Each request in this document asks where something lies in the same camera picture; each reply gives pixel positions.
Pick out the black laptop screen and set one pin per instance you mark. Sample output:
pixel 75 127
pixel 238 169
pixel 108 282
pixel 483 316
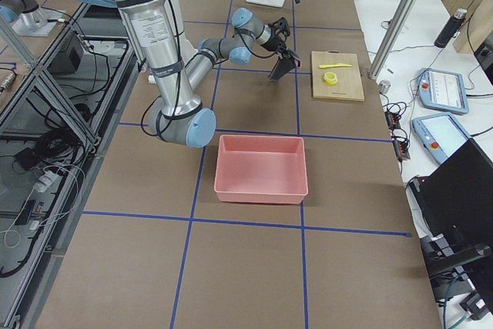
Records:
pixel 456 202

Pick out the teach pendant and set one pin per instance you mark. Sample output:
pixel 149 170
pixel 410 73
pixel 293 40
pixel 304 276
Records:
pixel 441 90
pixel 441 135

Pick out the black water bottle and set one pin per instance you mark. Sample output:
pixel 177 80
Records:
pixel 451 27

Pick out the teach pendant near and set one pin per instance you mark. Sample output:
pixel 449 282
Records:
pixel 441 135

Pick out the yellow plastic knife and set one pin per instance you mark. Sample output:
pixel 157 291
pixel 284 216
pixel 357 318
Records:
pixel 335 66

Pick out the bamboo cutting board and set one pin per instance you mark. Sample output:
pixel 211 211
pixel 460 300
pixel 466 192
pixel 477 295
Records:
pixel 349 87

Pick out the grey aluminium post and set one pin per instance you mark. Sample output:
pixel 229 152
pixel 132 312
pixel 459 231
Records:
pixel 403 10

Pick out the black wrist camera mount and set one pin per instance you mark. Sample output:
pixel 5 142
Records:
pixel 280 28

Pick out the pink plastic bin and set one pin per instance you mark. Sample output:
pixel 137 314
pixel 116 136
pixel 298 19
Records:
pixel 261 169

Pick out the dark grey cloth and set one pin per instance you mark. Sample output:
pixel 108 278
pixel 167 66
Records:
pixel 283 66

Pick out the white camera stand pillar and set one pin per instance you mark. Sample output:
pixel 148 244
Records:
pixel 177 67

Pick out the black power strip with cables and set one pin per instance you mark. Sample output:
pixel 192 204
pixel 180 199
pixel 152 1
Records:
pixel 393 113

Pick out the yellow lemon slices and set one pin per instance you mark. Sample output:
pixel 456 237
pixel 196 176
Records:
pixel 330 78

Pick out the teach pendant far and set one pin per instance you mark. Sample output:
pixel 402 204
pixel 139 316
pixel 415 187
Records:
pixel 441 90

